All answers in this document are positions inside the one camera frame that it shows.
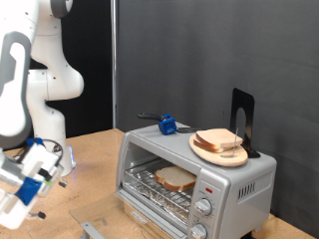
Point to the silver oven knob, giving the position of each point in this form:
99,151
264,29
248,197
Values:
198,231
203,206

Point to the white bread slice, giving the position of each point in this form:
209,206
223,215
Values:
216,136
174,177
207,148

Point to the round wooden board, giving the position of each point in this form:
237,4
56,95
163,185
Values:
229,160

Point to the black spatula with blue block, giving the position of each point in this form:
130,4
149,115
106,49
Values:
167,125

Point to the vertical metal pole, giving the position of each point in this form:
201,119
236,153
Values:
114,66

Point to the silver toaster oven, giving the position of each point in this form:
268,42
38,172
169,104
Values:
246,205

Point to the aluminium foil sheet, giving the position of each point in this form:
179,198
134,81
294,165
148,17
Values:
172,207

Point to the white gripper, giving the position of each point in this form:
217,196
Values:
10,212

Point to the wrist camera on blue mount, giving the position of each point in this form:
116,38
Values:
28,191

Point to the black metal bookend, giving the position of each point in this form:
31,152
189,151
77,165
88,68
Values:
248,119

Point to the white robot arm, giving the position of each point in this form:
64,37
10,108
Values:
50,83

